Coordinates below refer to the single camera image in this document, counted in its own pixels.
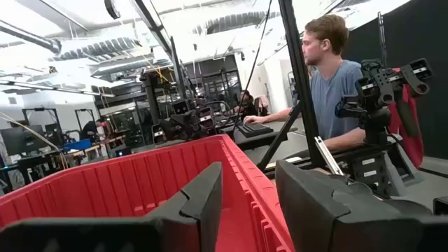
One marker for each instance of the black diagonal frame brace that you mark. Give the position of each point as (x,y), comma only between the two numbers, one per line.
(276,140)

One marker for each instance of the black monitor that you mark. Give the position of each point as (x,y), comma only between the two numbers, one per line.
(21,140)

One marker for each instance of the silver metal bar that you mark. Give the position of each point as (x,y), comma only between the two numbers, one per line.
(329,157)

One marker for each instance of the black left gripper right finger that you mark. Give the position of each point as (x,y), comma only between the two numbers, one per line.
(350,224)

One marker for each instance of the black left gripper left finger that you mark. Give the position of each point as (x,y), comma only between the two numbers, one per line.
(105,234)

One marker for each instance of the blue plastic tub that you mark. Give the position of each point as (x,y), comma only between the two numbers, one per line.
(77,144)

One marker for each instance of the large silver ceiling duct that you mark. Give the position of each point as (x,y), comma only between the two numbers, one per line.
(241,21)

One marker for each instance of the silver ribbed ceiling duct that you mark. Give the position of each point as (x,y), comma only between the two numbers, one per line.
(101,47)

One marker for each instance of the computer tower with blue lights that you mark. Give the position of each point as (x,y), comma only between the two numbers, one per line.
(122,151)

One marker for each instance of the grey ceiling pipe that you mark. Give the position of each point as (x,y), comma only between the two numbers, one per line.
(28,36)

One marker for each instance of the black background robot station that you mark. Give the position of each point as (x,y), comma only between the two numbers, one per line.
(182,122)

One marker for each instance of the black overhead frame beam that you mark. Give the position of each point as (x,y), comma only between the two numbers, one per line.
(154,24)

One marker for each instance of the red ribbed plastic bin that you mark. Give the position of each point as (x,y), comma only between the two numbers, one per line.
(122,182)

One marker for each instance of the black partition panel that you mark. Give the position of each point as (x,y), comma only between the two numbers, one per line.
(420,28)

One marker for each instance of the black desk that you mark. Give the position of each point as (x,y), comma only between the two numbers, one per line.
(259,141)

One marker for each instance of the thin black frame post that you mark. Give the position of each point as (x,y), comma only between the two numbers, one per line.
(178,70)

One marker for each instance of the person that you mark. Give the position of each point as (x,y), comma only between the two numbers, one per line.
(246,105)
(329,101)
(89,129)

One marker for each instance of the red fabric cover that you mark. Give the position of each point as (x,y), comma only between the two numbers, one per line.
(414,150)

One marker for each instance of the black computer keyboard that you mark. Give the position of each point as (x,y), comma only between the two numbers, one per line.
(255,129)

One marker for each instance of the wooden workbench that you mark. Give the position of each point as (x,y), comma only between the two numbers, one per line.
(101,143)

